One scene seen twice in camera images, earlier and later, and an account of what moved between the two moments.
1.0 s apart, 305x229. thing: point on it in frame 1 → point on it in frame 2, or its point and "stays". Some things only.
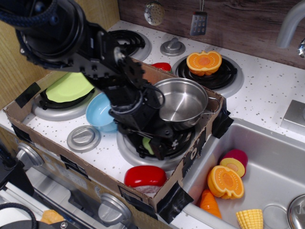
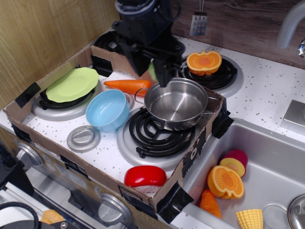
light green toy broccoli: (146, 144) → (152, 71)
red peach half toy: (235, 160) stays
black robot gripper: (140, 111) → (148, 24)
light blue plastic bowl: (97, 111) stays
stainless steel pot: (185, 101) stays
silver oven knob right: (112, 212) stays
